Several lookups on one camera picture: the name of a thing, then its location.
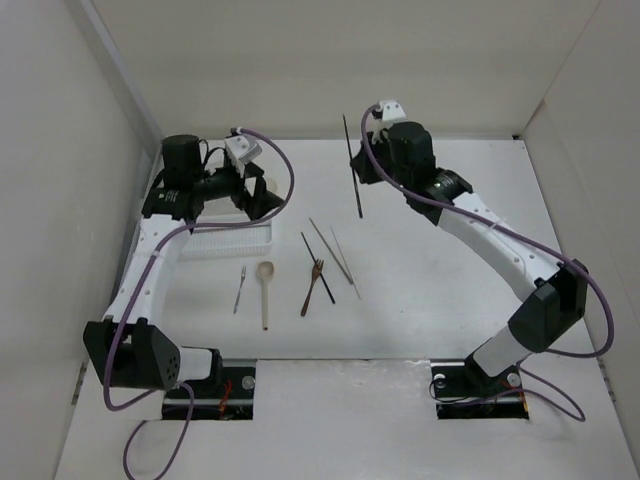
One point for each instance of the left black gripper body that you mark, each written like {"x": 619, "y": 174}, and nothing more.
{"x": 235, "y": 187}

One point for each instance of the silver metal chopstick left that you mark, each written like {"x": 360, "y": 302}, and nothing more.
{"x": 331, "y": 252}

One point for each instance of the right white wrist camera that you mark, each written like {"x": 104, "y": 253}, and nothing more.
{"x": 388, "y": 112}

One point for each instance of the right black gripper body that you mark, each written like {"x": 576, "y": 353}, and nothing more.
{"x": 381, "y": 151}

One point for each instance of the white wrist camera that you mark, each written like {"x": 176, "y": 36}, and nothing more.
{"x": 388, "y": 112}
{"x": 241, "y": 151}

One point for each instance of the white perforated basket tray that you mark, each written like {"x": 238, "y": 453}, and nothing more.
{"x": 229, "y": 243}

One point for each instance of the small silver fork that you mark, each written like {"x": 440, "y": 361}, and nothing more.
{"x": 240, "y": 287}

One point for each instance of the white round cup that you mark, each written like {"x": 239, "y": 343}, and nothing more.
{"x": 271, "y": 186}

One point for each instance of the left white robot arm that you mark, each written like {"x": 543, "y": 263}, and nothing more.
{"x": 128, "y": 347}

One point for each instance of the beige wooden spoon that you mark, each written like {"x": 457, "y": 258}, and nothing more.
{"x": 265, "y": 273}

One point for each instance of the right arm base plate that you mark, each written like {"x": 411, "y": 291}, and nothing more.
{"x": 464, "y": 394}

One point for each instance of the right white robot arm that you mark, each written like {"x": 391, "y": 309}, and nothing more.
{"x": 553, "y": 293}

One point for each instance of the brown wooden fork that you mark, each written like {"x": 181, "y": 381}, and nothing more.
{"x": 315, "y": 275}

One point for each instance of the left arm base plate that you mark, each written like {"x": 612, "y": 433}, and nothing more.
{"x": 232, "y": 399}

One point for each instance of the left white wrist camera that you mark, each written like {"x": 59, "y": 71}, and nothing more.
{"x": 241, "y": 151}

